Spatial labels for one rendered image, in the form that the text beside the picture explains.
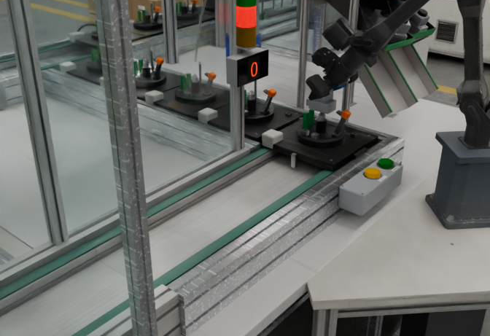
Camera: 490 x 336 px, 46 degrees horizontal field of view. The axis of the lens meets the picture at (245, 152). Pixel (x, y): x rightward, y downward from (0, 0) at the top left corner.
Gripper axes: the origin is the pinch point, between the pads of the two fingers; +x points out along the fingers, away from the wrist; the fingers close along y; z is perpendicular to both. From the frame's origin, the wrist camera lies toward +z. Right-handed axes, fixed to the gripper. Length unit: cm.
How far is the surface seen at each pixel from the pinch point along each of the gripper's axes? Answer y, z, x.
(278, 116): -4.6, 4.3, 22.7
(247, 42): 20.6, 17.6, -6.1
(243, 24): 21.1, 21.1, -9.1
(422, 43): -175, 13, 56
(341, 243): 26.6, -35.2, 2.9
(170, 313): 75, -25, 2
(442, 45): -393, 25, 151
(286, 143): 9.6, -6.1, 13.7
